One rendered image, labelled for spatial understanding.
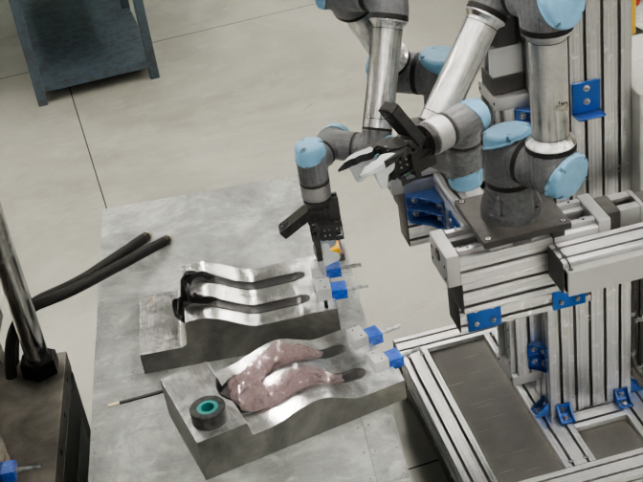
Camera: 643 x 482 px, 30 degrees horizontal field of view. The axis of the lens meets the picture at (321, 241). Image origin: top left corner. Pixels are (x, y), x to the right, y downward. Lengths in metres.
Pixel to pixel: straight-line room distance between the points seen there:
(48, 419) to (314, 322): 0.69
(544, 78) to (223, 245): 1.20
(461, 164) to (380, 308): 1.98
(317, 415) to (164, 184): 3.00
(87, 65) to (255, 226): 3.37
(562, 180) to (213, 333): 0.92
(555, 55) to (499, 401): 1.37
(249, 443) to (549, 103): 1.00
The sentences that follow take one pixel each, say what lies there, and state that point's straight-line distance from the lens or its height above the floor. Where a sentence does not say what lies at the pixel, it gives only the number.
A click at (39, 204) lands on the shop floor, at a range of 5.67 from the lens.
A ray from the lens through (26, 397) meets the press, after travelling 3.11.
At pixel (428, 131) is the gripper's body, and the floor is 1.47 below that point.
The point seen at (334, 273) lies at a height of 0.89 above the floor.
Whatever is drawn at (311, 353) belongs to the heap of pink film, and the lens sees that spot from 2.84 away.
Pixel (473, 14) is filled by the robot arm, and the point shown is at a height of 1.59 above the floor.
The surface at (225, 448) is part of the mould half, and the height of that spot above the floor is 0.87.
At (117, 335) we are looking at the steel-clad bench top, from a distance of 3.20.
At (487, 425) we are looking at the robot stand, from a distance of 3.61.
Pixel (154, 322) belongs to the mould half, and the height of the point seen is 0.86.
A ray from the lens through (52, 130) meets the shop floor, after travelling 6.36.
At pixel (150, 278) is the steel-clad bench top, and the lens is 3.39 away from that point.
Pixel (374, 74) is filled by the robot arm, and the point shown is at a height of 1.38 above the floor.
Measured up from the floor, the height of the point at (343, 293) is 0.90.
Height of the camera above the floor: 2.59
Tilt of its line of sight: 32 degrees down
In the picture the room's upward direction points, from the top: 9 degrees counter-clockwise
